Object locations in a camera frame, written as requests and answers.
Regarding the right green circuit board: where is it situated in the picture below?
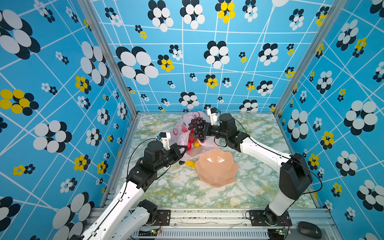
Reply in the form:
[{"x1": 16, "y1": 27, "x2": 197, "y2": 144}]
[{"x1": 268, "y1": 229, "x2": 285, "y2": 240}]

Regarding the green circuit board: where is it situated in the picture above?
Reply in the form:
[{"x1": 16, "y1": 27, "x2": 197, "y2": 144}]
[
  {"x1": 138, "y1": 229, "x2": 162, "y2": 237},
  {"x1": 268, "y1": 229, "x2": 285, "y2": 240}
]

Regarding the aluminium front rail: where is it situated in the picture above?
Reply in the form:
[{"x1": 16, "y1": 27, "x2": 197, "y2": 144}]
[{"x1": 87, "y1": 209, "x2": 342, "y2": 240}]

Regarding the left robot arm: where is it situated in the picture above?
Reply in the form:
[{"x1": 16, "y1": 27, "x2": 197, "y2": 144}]
[{"x1": 70, "y1": 140, "x2": 188, "y2": 240}]

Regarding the pink plastic bag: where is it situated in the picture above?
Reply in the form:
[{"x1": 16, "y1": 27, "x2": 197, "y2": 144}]
[{"x1": 170, "y1": 111, "x2": 219, "y2": 162}]

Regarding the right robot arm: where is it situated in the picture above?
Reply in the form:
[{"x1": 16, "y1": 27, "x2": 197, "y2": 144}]
[{"x1": 203, "y1": 108, "x2": 316, "y2": 226}]

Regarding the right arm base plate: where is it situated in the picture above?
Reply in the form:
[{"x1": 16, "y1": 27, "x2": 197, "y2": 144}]
[{"x1": 245, "y1": 210, "x2": 292, "y2": 227}]

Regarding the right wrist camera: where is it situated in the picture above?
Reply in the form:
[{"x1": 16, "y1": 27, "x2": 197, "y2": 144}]
[{"x1": 207, "y1": 108, "x2": 219, "y2": 126}]

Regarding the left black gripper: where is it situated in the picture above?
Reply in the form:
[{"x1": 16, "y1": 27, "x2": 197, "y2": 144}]
[{"x1": 154, "y1": 143, "x2": 189, "y2": 173}]

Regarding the left green circuit board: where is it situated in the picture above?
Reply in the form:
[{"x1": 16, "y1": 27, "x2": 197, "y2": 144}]
[{"x1": 138, "y1": 229, "x2": 162, "y2": 237}]

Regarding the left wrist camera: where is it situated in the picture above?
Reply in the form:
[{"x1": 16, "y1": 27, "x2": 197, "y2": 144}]
[{"x1": 157, "y1": 132, "x2": 171, "y2": 150}]

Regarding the red strawberry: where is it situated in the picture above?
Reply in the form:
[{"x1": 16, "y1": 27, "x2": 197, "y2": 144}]
[{"x1": 187, "y1": 133, "x2": 195, "y2": 151}]

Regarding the pink scalloped fruit plate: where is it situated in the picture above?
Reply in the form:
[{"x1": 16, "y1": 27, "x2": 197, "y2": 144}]
[{"x1": 195, "y1": 149, "x2": 239, "y2": 188}]

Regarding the black computer mouse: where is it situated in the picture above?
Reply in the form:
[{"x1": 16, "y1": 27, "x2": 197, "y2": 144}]
[{"x1": 298, "y1": 221, "x2": 323, "y2": 240}]

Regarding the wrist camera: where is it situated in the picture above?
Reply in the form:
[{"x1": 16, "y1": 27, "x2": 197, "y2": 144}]
[
  {"x1": 157, "y1": 132, "x2": 171, "y2": 150},
  {"x1": 207, "y1": 108, "x2": 219, "y2": 126}
]

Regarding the dark purple grape bunch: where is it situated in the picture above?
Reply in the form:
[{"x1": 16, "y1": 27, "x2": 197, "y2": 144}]
[{"x1": 188, "y1": 117, "x2": 206, "y2": 143}]

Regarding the small yellow red mango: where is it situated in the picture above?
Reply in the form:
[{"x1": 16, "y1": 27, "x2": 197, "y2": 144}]
[{"x1": 194, "y1": 140, "x2": 201, "y2": 148}]

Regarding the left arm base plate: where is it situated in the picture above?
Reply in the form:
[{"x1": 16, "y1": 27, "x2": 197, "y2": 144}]
[{"x1": 129, "y1": 209, "x2": 172, "y2": 227}]

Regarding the yellow flat piece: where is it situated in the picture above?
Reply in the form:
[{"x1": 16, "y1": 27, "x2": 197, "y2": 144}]
[{"x1": 185, "y1": 161, "x2": 196, "y2": 169}]

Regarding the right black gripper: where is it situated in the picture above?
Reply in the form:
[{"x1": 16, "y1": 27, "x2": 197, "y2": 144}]
[{"x1": 196, "y1": 122, "x2": 230, "y2": 142}]

